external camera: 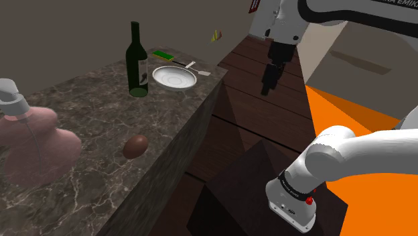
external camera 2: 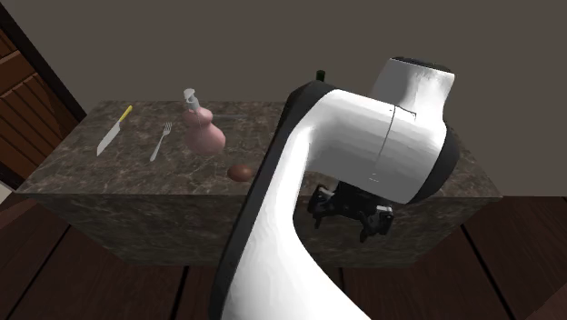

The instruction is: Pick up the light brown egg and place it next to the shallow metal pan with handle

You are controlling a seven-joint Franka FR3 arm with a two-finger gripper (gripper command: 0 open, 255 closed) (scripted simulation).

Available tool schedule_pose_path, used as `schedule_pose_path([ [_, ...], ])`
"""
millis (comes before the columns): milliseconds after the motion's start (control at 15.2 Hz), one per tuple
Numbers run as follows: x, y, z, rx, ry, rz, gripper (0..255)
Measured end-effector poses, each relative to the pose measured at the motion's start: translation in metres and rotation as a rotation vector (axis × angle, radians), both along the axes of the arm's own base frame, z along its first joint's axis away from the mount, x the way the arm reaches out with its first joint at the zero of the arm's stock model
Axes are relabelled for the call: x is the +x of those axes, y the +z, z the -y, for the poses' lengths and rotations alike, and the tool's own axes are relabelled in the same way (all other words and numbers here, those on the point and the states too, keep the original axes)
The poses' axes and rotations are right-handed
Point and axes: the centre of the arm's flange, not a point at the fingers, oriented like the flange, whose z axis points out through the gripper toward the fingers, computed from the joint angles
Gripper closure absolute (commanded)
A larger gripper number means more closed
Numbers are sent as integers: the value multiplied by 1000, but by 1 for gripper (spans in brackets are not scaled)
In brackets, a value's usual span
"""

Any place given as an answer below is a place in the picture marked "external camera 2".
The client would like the brown wooden door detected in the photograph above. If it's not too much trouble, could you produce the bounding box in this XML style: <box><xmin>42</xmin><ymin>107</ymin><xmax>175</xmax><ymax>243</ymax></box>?
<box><xmin>0</xmin><ymin>3</ymin><xmax>88</xmax><ymax>192</ymax></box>

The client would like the yellow-handled kitchen knife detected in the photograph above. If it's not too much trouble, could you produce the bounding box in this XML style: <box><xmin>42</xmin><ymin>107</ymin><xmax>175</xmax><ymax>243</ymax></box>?
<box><xmin>96</xmin><ymin>105</ymin><xmax>134</xmax><ymax>157</ymax></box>

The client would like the silver fork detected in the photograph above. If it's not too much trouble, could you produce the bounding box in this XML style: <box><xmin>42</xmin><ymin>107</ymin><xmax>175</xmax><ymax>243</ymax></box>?
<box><xmin>149</xmin><ymin>122</ymin><xmax>173</xmax><ymax>163</ymax></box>

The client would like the brown egg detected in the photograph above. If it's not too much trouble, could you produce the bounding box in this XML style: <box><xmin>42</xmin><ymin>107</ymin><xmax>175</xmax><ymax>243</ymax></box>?
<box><xmin>226</xmin><ymin>165</ymin><xmax>254</xmax><ymax>183</ymax></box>

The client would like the pink spray bottle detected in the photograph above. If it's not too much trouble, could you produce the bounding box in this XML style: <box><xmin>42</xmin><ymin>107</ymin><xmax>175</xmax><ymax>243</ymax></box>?
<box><xmin>182</xmin><ymin>87</ymin><xmax>227</xmax><ymax>155</ymax></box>

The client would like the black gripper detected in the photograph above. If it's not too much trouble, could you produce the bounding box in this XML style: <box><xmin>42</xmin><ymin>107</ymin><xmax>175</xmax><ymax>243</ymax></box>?
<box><xmin>307</xmin><ymin>180</ymin><xmax>395</xmax><ymax>244</ymax></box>

